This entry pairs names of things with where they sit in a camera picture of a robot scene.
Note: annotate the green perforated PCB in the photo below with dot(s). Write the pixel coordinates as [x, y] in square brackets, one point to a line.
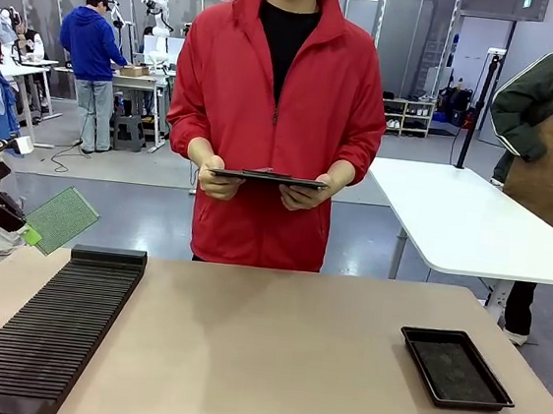
[61, 218]

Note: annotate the black clipboard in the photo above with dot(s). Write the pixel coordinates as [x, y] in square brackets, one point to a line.
[269, 179]

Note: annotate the red-sleeved right forearm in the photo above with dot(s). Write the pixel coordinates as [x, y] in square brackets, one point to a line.
[185, 133]

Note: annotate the red-sleeved left forearm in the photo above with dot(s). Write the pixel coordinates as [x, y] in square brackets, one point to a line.
[361, 151]

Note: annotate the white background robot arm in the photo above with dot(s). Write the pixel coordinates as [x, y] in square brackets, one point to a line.
[161, 27]

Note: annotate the black slotted PCB rack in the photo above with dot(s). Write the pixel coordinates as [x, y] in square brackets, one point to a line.
[47, 321]

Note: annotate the person's right hand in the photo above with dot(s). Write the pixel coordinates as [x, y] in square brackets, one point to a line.
[219, 187]

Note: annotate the person's left hand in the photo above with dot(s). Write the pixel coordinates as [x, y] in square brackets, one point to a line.
[302, 200]

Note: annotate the dark step stool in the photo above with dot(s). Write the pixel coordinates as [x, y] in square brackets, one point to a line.
[128, 132]

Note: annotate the white background desk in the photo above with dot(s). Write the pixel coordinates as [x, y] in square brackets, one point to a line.
[24, 67]

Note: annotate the seated person in varsity jacket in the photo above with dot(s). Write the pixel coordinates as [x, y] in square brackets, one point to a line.
[29, 42]

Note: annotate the grey background workbench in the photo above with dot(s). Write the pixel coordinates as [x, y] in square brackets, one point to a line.
[143, 85]

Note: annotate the person in blue hoodie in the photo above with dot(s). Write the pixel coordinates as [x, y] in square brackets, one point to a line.
[92, 44]

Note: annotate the cardboard box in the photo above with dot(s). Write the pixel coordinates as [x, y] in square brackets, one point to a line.
[133, 71]

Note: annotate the person in red jacket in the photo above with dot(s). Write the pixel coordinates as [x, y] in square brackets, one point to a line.
[278, 93]

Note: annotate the wooden shoe shelf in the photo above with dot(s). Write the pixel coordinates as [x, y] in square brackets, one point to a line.
[407, 117]

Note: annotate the white side table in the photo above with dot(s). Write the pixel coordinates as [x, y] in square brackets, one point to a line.
[463, 221]

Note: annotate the black equipment bags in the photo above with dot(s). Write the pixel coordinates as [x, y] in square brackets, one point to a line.
[454, 104]

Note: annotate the black plastic tray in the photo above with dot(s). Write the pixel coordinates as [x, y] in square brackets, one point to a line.
[457, 372]

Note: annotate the black tripod pole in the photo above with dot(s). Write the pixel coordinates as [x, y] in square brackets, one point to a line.
[480, 100]

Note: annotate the person in brown apron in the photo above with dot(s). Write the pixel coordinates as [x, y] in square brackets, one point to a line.
[552, 122]

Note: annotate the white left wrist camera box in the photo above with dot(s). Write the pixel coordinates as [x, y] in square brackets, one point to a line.
[16, 145]

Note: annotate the background camera stand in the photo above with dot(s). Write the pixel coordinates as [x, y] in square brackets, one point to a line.
[118, 15]

